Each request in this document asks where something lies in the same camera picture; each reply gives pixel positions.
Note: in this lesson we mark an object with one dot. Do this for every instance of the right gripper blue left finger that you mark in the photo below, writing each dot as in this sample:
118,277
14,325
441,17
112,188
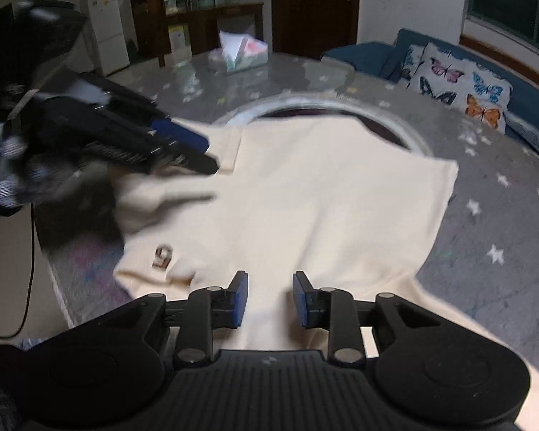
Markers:
228,304

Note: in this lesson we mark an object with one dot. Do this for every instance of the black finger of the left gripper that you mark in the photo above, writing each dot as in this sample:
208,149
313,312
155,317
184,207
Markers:
178,157

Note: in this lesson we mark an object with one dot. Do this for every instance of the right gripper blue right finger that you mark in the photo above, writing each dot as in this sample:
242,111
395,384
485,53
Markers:
312,305

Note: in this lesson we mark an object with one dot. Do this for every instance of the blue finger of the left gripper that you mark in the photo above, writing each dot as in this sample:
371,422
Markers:
172,131

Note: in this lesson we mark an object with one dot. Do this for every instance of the cream white shirt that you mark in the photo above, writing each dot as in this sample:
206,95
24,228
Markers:
456,233

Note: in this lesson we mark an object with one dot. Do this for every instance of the tissue box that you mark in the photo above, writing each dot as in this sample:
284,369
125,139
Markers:
237,52

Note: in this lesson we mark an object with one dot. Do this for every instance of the white refrigerator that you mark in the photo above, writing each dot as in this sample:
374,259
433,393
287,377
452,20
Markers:
108,38

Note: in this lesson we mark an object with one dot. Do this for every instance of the dark wooden cabinet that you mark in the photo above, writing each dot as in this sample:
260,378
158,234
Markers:
153,18

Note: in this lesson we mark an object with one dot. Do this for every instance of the dark wooden door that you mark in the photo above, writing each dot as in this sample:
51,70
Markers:
310,28

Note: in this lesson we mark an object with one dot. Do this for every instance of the round black induction cooker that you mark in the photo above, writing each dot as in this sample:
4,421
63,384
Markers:
326,105

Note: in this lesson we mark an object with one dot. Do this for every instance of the butterfly print pillow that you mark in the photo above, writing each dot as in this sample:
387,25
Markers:
465,85

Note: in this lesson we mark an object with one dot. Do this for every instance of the blue sofa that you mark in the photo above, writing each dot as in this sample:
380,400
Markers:
384,61

